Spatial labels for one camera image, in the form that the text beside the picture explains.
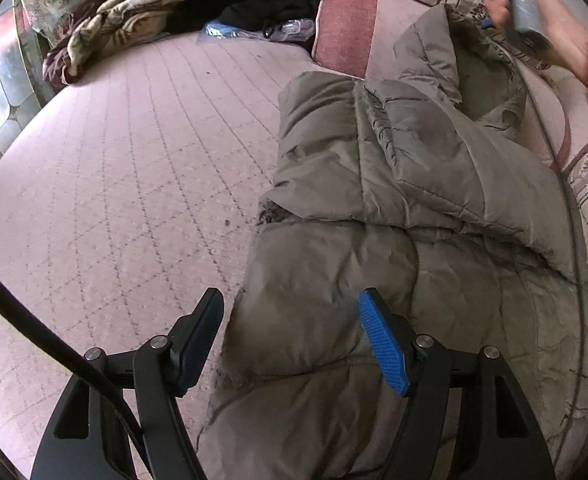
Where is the grey quilted puffer jacket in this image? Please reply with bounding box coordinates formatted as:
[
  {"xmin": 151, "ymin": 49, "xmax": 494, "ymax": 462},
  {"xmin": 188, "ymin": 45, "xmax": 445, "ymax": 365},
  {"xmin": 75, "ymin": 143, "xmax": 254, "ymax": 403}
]
[{"xmin": 198, "ymin": 6, "xmax": 588, "ymax": 479}]

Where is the black clothing pile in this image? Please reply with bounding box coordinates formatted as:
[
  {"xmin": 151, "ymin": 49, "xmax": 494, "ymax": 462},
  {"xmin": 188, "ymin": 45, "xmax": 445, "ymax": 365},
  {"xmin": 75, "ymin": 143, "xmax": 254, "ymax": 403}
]
[{"xmin": 165, "ymin": 0, "xmax": 321, "ymax": 34}]

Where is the right hand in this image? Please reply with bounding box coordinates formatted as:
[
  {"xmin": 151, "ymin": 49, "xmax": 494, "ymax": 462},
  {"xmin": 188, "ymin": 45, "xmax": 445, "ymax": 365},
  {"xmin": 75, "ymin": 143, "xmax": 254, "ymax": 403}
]
[{"xmin": 483, "ymin": 0, "xmax": 588, "ymax": 84}]

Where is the pink and maroon bolster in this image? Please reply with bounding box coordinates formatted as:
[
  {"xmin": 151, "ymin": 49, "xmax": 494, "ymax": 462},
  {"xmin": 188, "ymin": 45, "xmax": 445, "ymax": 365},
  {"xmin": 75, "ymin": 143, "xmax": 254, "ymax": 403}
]
[{"xmin": 312, "ymin": 0, "xmax": 430, "ymax": 80}]

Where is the pink bed sheet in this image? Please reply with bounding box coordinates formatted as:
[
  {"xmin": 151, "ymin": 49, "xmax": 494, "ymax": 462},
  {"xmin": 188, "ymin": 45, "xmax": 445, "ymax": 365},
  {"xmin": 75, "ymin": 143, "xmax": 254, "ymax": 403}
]
[{"xmin": 0, "ymin": 0, "xmax": 588, "ymax": 480}]

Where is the clear plastic bag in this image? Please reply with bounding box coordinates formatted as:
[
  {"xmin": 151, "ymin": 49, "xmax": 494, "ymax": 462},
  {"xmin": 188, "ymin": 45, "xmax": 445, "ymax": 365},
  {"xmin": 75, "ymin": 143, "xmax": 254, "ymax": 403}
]
[{"xmin": 200, "ymin": 16, "xmax": 318, "ymax": 44}]

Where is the beige patterned blanket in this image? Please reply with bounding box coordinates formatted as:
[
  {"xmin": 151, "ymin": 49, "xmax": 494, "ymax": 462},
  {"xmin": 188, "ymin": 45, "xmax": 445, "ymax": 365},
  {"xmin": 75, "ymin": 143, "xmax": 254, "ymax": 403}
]
[{"xmin": 42, "ymin": 0, "xmax": 185, "ymax": 90}]

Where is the black cable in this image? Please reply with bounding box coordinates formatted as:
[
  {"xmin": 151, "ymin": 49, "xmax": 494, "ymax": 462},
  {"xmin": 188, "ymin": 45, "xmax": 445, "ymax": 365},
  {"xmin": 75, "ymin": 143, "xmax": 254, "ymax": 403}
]
[{"xmin": 0, "ymin": 251, "xmax": 155, "ymax": 480}]

